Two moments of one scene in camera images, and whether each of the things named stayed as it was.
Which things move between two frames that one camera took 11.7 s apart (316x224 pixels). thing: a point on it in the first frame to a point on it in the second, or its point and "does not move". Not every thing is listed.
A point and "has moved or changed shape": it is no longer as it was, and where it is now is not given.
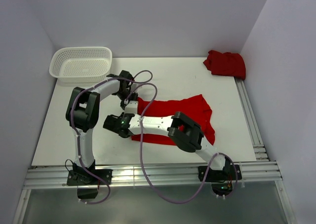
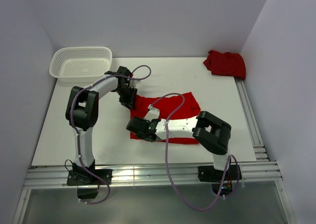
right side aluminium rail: (254, 133) does not move
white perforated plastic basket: (82, 64) does not move
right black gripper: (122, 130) to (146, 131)
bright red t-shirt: (193, 108) has moved or changed shape
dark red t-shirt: (227, 64) does not move
